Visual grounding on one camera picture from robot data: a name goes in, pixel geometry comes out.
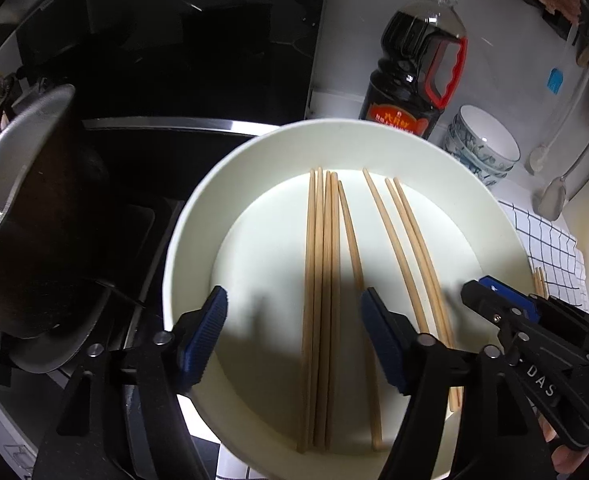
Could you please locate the white plastic basin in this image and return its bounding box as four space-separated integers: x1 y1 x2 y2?
162 118 535 480

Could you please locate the slim wooden chopstick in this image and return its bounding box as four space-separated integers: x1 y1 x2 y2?
393 176 462 408
384 177 460 413

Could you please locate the metal spatula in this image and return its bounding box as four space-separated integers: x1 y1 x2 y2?
531 130 589 222

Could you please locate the black stove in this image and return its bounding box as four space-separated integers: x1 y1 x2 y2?
0 117 255 480

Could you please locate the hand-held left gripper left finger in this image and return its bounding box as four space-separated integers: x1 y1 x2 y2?
32 285 230 480

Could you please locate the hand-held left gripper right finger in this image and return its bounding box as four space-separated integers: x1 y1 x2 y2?
360 287 557 480

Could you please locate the person's right hand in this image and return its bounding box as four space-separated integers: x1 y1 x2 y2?
541 420 589 476

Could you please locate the white black checked cloth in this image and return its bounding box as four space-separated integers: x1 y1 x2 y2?
497 199 587 311

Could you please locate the white blue patterned bowl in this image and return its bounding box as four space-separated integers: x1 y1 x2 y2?
443 132 510 187
447 120 517 178
453 104 521 171

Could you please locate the pile of wooden chopsticks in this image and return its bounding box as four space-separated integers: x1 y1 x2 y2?
531 266 549 301

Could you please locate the dark metal wok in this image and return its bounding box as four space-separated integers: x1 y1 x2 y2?
0 84 120 376

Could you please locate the dark soy sauce bottle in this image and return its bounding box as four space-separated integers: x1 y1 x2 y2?
358 0 470 142

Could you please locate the white plastic ladle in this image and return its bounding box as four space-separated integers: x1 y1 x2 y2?
528 67 589 173

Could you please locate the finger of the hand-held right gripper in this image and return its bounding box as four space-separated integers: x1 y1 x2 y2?
477 275 543 322
460 281 513 341

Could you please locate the row of wooden chopsticks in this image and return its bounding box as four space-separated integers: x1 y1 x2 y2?
295 167 431 455

